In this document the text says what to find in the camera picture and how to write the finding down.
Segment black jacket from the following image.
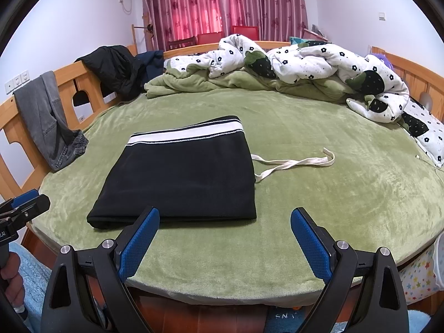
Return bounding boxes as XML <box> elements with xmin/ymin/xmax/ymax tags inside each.
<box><xmin>74</xmin><ymin>45</ymin><xmax>146</xmax><ymax>102</ymax></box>

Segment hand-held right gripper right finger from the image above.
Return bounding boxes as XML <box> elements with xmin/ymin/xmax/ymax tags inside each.
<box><xmin>291</xmin><ymin>207</ymin><xmax>410</xmax><ymax>333</ymax></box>

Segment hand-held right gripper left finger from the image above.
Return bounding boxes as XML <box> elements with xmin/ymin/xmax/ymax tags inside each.
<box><xmin>41</xmin><ymin>206</ymin><xmax>161</xmax><ymax>333</ymax></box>

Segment red chair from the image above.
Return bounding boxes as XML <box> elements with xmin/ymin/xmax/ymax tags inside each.
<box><xmin>232</xmin><ymin>25</ymin><xmax>259</xmax><ymax>42</ymax></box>
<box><xmin>198</xmin><ymin>32</ymin><xmax>223</xmax><ymax>45</ymax></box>

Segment dark wooden chair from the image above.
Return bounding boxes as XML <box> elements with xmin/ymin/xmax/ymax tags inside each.
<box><xmin>168</xmin><ymin>36</ymin><xmax>197</xmax><ymax>51</ymax></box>

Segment white charging cable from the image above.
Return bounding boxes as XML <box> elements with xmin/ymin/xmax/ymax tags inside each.
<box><xmin>414</xmin><ymin>153</ymin><xmax>444</xmax><ymax>173</ymax></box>

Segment red flower print curtain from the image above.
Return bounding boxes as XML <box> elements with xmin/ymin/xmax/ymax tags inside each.
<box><xmin>140</xmin><ymin>0</ymin><xmax>309</xmax><ymax>51</ymax></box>

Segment person's left hand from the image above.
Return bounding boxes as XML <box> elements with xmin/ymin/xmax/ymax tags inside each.
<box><xmin>0</xmin><ymin>253</ymin><xmax>26</xmax><ymax>309</ymax></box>

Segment wooden coat stand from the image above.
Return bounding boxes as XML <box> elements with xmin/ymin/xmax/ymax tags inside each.
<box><xmin>131</xmin><ymin>13</ymin><xmax>155</xmax><ymax>52</ymax></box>

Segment black pants with white waistband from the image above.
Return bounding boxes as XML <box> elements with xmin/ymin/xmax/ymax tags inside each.
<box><xmin>87</xmin><ymin>115</ymin><xmax>336</xmax><ymax>230</ymax></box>

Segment white flower print quilt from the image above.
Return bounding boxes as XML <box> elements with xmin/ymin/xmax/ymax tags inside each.
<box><xmin>165</xmin><ymin>34</ymin><xmax>444</xmax><ymax>167</ymax></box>

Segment navy blue garment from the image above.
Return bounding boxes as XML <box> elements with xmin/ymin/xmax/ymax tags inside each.
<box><xmin>133</xmin><ymin>50</ymin><xmax>165</xmax><ymax>87</ymax></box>

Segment dark blue printed cloth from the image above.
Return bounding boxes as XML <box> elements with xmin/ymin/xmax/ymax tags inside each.
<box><xmin>265</xmin><ymin>305</ymin><xmax>314</xmax><ymax>333</ymax></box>

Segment crumpled green blanket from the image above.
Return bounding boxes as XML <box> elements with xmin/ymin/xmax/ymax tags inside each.
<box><xmin>144</xmin><ymin>66</ymin><xmax>358</xmax><ymax>104</ymax></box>

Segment person's light blue fleece clothing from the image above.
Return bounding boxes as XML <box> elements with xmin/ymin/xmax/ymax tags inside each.
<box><xmin>7</xmin><ymin>241</ymin><xmax>105</xmax><ymax>333</ymax></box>

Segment grey jeans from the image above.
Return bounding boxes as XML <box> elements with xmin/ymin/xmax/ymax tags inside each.
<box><xmin>13</xmin><ymin>71</ymin><xmax>89</xmax><ymax>172</ymax></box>

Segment green fleece bed sheet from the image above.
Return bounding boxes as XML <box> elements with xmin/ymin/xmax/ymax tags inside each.
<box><xmin>26</xmin><ymin>88</ymin><xmax>444</xmax><ymax>307</ymax></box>

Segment star print cloth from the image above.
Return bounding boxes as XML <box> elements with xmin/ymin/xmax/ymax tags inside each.
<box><xmin>399</xmin><ymin>236</ymin><xmax>444</xmax><ymax>306</ymax></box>

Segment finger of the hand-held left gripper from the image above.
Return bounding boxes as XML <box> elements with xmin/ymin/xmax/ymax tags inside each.
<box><xmin>0</xmin><ymin>189</ymin><xmax>39</xmax><ymax>216</ymax></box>
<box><xmin>0</xmin><ymin>194</ymin><xmax>51</xmax><ymax>231</ymax></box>

